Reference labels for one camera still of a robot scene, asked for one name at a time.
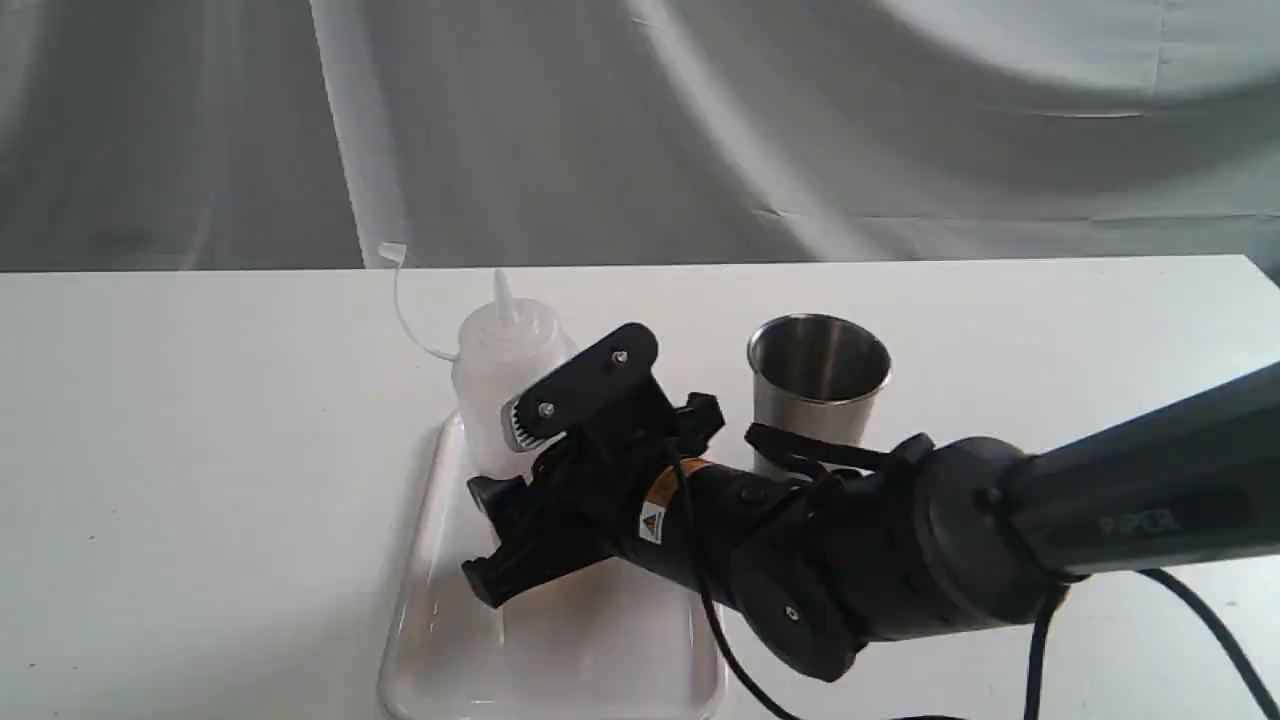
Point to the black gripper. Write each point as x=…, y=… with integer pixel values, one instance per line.
x=624, y=476

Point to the clear plastic squeeze bottle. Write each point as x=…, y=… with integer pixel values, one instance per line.
x=502, y=348

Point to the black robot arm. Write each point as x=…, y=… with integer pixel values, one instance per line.
x=852, y=546

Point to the stainless steel cup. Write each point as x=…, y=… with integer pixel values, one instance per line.
x=817, y=376

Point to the clear plastic tray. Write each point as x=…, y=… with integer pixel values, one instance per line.
x=608, y=642

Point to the grey backdrop cloth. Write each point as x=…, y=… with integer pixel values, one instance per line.
x=256, y=135

